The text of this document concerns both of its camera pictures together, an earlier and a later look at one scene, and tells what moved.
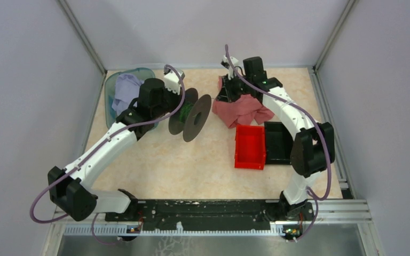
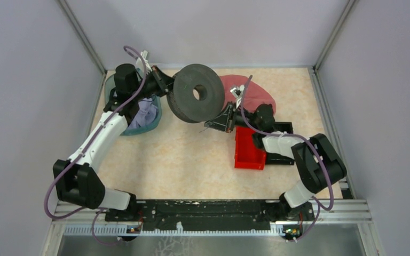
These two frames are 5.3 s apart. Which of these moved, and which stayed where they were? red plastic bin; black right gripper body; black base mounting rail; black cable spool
Moved: black cable spool; black right gripper body
Stayed: black base mounting rail; red plastic bin
